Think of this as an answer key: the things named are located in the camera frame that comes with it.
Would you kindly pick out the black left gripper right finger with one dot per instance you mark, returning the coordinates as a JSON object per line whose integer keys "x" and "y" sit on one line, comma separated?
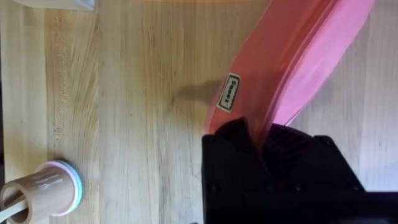
{"x": 298, "y": 155}

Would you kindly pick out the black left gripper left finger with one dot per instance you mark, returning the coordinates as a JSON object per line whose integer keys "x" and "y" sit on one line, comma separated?
{"x": 230, "y": 161}

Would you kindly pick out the pink soft zip bag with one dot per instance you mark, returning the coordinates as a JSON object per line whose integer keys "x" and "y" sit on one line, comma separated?
{"x": 280, "y": 62}

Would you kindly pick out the pale grey box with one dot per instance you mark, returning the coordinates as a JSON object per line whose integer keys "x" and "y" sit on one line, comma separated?
{"x": 62, "y": 3}

